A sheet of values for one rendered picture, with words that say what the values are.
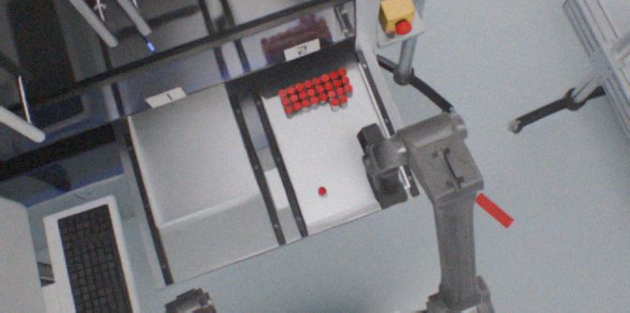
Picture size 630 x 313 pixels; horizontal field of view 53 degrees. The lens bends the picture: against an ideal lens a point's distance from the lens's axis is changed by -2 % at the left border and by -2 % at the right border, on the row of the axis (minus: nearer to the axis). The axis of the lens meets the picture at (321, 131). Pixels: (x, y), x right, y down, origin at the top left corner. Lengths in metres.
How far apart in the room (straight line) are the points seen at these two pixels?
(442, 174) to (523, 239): 1.65
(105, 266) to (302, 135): 0.59
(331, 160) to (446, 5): 1.32
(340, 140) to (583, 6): 0.99
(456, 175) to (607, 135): 1.85
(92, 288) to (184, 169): 0.38
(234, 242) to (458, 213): 0.78
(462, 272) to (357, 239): 1.42
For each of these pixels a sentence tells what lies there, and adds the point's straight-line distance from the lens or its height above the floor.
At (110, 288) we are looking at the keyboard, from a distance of 1.72.
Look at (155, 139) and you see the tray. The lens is 1.70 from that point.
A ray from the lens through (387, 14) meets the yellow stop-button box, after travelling 1.58.
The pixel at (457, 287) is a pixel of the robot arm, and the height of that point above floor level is 1.36.
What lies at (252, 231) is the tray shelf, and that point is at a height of 0.88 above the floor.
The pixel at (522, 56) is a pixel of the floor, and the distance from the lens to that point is 2.73.
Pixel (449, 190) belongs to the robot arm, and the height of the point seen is 1.57.
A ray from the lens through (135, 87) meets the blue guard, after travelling 1.48.
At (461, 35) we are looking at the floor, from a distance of 2.72.
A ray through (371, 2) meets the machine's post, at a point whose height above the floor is 1.14.
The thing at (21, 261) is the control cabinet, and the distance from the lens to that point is 1.75.
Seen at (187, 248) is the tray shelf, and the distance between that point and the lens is 1.62.
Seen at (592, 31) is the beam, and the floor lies 0.55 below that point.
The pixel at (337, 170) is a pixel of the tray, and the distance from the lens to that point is 1.60.
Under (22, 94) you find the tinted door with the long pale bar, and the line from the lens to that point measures 1.43.
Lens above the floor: 2.44
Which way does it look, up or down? 73 degrees down
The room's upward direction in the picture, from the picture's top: 11 degrees counter-clockwise
